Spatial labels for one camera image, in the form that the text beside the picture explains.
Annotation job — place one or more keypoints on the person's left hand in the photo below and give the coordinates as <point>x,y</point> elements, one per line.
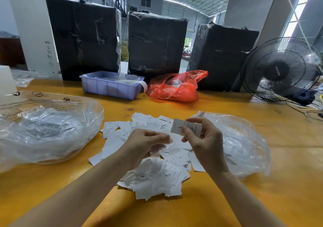
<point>141,144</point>

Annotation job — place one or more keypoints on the person's right hand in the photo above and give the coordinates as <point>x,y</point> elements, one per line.
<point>207,144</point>

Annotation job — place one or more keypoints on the white paper label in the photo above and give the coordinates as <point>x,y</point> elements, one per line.
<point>184,127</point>

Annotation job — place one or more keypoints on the pile of white labels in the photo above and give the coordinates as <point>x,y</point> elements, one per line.
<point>149,174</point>

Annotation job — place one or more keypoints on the clear plastic bag black print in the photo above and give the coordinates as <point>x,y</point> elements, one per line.
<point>245,146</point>

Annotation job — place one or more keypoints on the large clear bag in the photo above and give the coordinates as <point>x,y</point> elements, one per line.
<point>48,131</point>

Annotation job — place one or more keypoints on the person's right forearm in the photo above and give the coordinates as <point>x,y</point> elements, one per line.
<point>247,201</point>

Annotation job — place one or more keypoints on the person's left forearm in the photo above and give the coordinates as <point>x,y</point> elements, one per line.
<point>68,196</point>

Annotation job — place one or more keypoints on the red plastic bag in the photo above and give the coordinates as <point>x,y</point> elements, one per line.
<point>177,86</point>

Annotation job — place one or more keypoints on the blue plastic bin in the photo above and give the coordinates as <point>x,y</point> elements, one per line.
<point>107,86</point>

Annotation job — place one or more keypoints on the large black wrapped bale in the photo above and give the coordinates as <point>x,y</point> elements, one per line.
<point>83,36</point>
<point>157,45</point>
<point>222,57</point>

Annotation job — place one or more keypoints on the black table fan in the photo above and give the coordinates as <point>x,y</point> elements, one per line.
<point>280,69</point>

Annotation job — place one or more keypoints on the white foam box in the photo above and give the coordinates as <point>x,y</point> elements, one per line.
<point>7,80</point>

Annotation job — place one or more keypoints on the white pillar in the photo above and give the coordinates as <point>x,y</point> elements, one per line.
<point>33,27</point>

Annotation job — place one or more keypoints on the brown wooden cabinet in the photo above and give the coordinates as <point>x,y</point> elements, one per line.
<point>11,51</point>

